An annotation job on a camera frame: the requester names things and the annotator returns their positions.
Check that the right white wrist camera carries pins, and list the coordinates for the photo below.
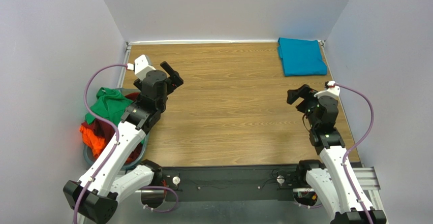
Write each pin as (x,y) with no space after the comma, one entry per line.
(331,90)

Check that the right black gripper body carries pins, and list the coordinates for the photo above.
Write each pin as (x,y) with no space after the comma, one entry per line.
(305,97)

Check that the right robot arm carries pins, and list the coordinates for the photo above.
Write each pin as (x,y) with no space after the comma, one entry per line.
(332,177)

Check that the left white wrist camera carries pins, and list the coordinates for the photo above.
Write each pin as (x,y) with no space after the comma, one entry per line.
(141,66)

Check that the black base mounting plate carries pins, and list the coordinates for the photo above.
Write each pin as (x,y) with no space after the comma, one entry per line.
(235,183)

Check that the orange t shirt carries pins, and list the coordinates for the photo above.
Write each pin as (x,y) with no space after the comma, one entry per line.
(96,136)

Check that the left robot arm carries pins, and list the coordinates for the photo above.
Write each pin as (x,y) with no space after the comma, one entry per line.
(97,193)

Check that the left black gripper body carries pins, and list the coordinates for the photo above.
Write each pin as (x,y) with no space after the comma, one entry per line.
(172,80)

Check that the green t shirt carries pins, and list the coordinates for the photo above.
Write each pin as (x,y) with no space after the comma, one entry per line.
(110,104)

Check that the aluminium rail frame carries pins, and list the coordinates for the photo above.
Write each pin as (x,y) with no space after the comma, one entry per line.
(370,184)

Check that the folded blue t shirt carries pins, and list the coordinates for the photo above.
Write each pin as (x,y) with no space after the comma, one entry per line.
(301,57)

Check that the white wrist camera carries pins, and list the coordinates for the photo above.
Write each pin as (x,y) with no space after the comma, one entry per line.
(141,66)
(331,90)

